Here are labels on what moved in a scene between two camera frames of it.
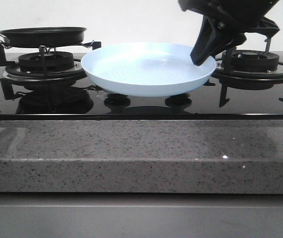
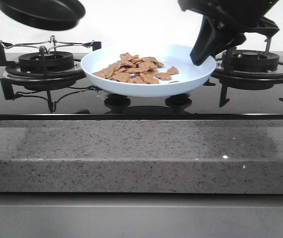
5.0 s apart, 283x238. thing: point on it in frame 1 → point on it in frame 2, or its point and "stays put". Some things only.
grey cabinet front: (26, 215) stays put
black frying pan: (39, 37) → (55, 15)
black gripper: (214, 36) stays put
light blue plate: (145, 69) stays put
